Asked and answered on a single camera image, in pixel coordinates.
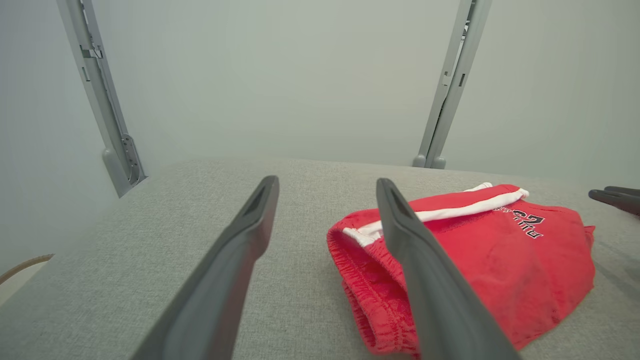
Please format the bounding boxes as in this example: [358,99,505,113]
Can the tan curved rim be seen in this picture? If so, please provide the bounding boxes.
[0,254,55,287]

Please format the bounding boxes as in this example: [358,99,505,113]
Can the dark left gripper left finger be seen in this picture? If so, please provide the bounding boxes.
[131,175,280,360]

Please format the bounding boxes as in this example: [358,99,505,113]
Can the red shorts with white stripe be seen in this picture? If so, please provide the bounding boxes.
[326,182,597,358]

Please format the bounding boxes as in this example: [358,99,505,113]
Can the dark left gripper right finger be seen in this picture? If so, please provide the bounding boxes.
[376,177,523,360]

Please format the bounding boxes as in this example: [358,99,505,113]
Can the grey partition post with bracket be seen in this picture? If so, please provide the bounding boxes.
[56,0,147,198]

